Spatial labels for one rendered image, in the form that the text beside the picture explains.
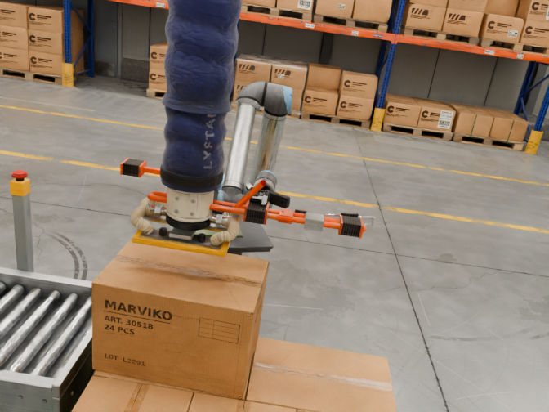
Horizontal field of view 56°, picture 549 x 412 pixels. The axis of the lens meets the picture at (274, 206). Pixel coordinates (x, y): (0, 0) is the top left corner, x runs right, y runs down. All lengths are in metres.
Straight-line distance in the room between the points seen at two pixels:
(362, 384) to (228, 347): 0.63
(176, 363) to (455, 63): 9.25
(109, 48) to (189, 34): 9.21
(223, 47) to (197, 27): 0.10
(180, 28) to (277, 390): 1.39
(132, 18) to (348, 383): 9.25
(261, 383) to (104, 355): 0.62
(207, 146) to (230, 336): 0.69
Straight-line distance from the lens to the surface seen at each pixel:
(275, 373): 2.23
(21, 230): 2.83
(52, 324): 2.48
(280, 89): 2.45
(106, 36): 10.86
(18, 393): 2.18
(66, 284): 2.65
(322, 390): 2.21
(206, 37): 1.66
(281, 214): 1.86
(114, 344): 2.10
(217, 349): 1.97
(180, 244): 1.85
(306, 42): 10.22
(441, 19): 9.17
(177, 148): 1.76
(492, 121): 9.67
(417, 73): 10.50
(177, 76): 1.70
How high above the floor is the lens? 1.99
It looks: 23 degrees down
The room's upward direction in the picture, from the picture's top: 8 degrees clockwise
